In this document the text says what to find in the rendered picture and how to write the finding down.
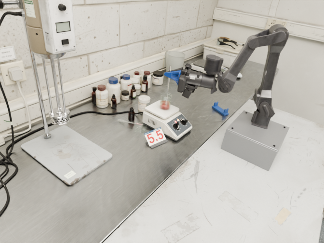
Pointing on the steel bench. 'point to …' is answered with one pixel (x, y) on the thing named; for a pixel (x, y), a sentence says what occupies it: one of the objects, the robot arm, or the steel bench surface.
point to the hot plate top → (155, 109)
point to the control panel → (179, 125)
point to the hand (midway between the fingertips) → (172, 74)
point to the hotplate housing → (154, 122)
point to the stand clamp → (11, 3)
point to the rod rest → (220, 109)
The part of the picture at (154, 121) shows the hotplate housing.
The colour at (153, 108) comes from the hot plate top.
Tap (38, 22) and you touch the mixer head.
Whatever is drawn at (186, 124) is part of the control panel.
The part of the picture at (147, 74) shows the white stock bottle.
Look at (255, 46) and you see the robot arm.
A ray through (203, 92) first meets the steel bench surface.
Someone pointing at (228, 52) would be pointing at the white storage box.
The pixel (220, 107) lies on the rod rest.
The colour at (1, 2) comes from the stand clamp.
